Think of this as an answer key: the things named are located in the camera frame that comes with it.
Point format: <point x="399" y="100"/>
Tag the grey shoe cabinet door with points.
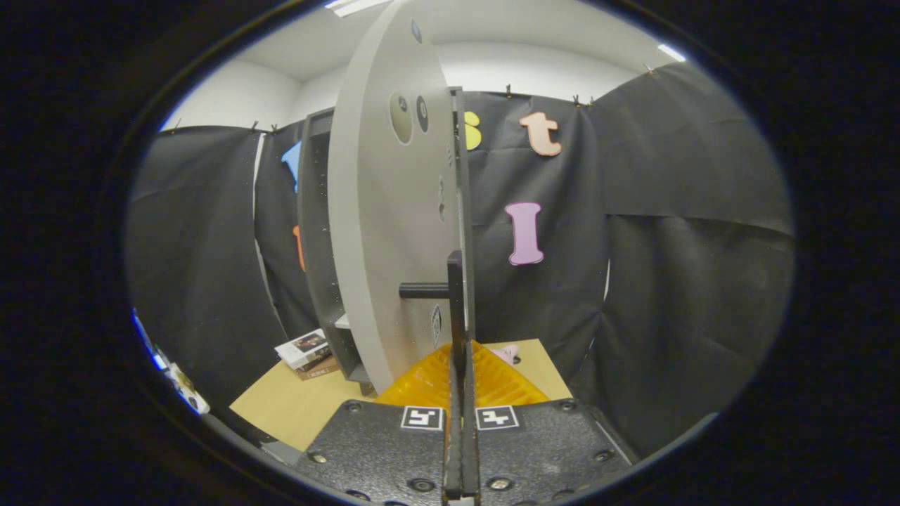
<point x="380" y="232"/>

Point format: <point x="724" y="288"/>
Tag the white and blue object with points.
<point x="184" y="385"/>

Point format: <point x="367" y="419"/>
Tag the grey shoe cabinet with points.
<point x="316" y="232"/>

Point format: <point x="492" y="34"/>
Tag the small ceiling light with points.
<point x="671" y="53"/>

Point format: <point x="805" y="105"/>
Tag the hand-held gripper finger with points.
<point x="453" y="436"/>
<point x="470" y="436"/>

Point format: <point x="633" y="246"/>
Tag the green and pink plush toy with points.
<point x="508" y="353"/>

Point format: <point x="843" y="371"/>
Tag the long ceiling light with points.
<point x="355" y="5"/>

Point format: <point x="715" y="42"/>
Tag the brown book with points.
<point x="320" y="368"/>

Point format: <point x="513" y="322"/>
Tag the black backdrop cloth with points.
<point x="668" y="211"/>

